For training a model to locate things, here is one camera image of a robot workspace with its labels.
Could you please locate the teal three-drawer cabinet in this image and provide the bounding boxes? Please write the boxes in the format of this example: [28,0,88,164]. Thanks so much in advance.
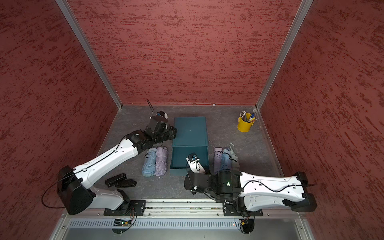
[170,117,210,176]

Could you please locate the light blue umbrella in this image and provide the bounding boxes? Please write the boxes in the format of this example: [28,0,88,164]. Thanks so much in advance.
[142,148,157,177]
[220,149,232,171]

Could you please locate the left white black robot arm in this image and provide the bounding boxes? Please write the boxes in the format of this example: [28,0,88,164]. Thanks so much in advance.
[57,112,177,216]

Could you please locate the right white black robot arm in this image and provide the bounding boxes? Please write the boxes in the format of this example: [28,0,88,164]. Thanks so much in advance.
[184,170,317,217]

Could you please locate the left lilac umbrella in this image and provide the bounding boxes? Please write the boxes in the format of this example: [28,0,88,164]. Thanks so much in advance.
[155,147,168,177]

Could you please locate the lilac umbrella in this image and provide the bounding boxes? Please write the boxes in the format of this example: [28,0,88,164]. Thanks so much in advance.
[155,147,168,177]
[214,147,223,175]

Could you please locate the right lilac umbrella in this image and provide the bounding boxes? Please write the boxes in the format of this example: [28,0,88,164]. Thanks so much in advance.
[214,147,223,175]

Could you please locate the right sage green umbrella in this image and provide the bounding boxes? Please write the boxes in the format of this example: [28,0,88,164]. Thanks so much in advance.
[229,143,240,172]

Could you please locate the black block near left base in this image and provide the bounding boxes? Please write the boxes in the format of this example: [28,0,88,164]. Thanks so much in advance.
[105,173,127,188]

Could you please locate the yellow pen cup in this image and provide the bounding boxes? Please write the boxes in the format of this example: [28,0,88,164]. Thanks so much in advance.
[237,117,257,133]

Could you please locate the pens in cup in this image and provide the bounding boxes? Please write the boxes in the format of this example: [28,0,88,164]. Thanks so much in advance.
[240,110,258,123]

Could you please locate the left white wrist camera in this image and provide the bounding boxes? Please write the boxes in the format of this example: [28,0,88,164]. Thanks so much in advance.
[157,111,168,119]

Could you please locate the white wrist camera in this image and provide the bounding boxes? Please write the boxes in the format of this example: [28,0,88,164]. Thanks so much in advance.
[186,153,206,174]
[157,111,168,119]

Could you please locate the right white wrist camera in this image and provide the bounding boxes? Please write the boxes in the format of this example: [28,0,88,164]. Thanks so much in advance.
[186,153,206,174]

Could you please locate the aluminium front rail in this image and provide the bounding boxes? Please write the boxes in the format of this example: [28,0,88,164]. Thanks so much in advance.
[61,197,307,219]

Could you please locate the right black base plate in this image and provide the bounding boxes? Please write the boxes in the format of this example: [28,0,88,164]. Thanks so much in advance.
[223,198,263,218]

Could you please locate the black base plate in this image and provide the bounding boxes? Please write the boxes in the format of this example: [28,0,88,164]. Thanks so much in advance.
[223,198,263,218]
[104,200,146,217]

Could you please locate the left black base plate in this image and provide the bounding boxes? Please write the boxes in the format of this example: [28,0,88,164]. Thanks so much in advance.
[104,200,146,217]

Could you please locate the left aluminium corner post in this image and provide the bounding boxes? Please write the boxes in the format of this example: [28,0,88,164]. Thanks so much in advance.
[56,0,123,111]

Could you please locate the aluminium corner post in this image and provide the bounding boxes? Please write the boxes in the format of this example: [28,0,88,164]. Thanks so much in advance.
[56,0,123,111]
[256,0,313,112]

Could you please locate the right aluminium corner post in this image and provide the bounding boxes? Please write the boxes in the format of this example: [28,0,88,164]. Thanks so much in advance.
[256,0,313,112]

